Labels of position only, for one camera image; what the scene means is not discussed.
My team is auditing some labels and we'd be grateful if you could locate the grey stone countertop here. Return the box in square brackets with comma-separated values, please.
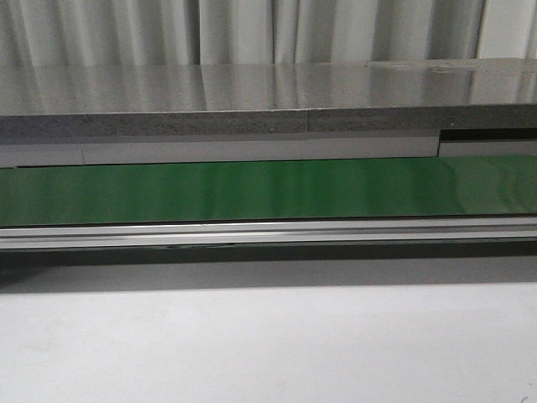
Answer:
[1, 59, 536, 144]

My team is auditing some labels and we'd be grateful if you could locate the grey cabinet front panel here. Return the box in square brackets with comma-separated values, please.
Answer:
[1, 128, 536, 168]

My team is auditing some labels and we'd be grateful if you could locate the green conveyor belt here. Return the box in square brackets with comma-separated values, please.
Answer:
[1, 155, 536, 227]

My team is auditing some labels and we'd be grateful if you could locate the white pleated curtain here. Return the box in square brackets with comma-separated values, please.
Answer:
[1, 1, 536, 67]

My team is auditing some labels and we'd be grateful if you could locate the aluminium conveyor side rail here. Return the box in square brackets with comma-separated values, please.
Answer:
[1, 216, 536, 250]

